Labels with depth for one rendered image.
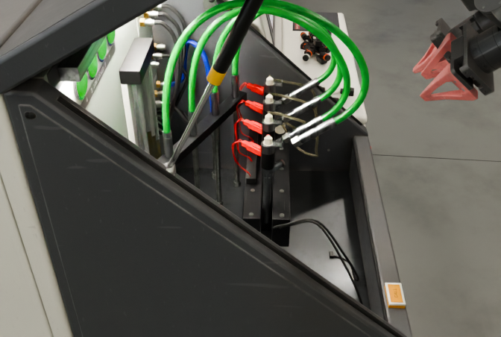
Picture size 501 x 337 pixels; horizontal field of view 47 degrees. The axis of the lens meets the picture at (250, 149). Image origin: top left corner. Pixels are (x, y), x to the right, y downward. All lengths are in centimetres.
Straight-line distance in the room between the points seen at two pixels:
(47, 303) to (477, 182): 241
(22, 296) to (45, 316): 6
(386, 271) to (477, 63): 47
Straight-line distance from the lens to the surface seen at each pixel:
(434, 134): 333
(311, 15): 100
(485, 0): 82
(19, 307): 103
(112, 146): 75
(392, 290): 112
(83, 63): 81
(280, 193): 126
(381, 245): 122
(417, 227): 271
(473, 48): 88
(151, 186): 78
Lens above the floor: 180
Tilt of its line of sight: 36 degrees down
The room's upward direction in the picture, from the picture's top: straight up
